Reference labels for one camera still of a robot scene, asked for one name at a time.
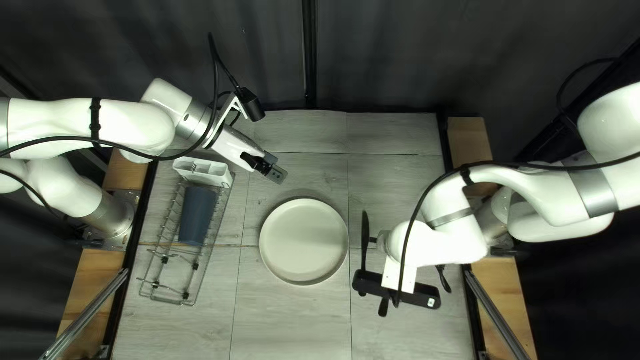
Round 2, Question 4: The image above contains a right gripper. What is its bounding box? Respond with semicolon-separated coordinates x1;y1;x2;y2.
376;229;401;261

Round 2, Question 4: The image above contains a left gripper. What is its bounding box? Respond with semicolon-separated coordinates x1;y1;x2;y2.
206;122;289;185

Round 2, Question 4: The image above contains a black knife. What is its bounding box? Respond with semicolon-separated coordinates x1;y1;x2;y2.
360;210;371;297

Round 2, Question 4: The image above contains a dark blue cup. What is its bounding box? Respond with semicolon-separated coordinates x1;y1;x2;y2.
178;186;219;247

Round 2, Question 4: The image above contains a pale plate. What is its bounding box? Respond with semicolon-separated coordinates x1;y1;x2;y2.
259;198;349;286

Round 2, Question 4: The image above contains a white cutlery holder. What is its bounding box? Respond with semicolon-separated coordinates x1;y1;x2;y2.
172;156;234;189

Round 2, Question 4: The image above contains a black cable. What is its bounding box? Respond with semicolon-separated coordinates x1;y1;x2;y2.
392;56;640;307
0;32;247;221

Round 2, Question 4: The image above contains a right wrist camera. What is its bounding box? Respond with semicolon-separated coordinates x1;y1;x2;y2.
351;269;442;309

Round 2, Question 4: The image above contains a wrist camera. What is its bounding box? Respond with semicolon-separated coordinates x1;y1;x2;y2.
351;269;442;309
234;86;266;123

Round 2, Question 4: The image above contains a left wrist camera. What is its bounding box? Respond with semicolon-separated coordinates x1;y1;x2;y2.
234;86;266;123

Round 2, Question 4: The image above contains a wire dish rack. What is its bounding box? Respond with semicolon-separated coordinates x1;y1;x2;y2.
136;170;234;306

